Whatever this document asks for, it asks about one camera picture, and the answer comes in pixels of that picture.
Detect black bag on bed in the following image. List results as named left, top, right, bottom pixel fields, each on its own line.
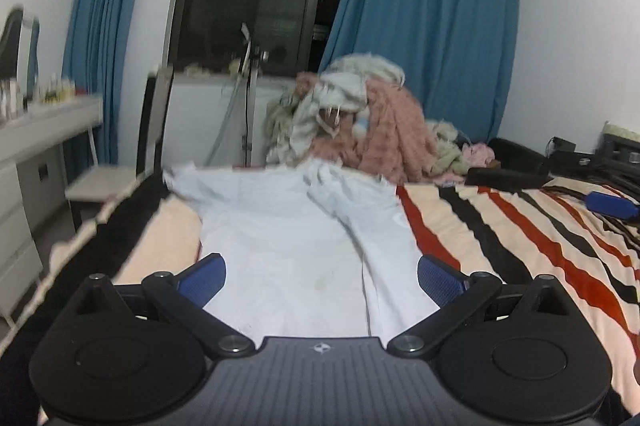
left=465, top=134, right=639, bottom=198

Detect cosmetic bottles on desk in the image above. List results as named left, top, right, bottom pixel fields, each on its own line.
left=1, top=74, right=87, bottom=121

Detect white vanity desk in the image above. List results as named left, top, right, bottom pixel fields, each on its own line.
left=1, top=95, right=103, bottom=323

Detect black white chair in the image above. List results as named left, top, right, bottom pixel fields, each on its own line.
left=64, top=64, right=175, bottom=227

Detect left blue curtain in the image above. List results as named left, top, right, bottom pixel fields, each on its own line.
left=62, top=0, right=136, bottom=164

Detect white long sleeve shirt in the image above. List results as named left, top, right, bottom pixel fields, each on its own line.
left=165, top=160, right=439, bottom=342

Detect right blue curtain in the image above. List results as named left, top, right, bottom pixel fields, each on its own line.
left=321, top=0, right=520, bottom=141

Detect blue curtain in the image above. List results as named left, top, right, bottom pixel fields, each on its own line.
left=62, top=0, right=136, bottom=164
left=321, top=0, right=520, bottom=141

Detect wavy frame mirror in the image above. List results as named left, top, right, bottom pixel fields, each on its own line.
left=1, top=4, right=40, bottom=84

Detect silver tripod stand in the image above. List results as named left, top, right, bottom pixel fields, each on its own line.
left=205, top=22, right=265, bottom=167

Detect pile of clothes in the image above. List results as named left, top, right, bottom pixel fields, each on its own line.
left=265, top=54, right=499, bottom=183

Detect striped bed blanket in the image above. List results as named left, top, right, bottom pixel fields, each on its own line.
left=1, top=178, right=639, bottom=425

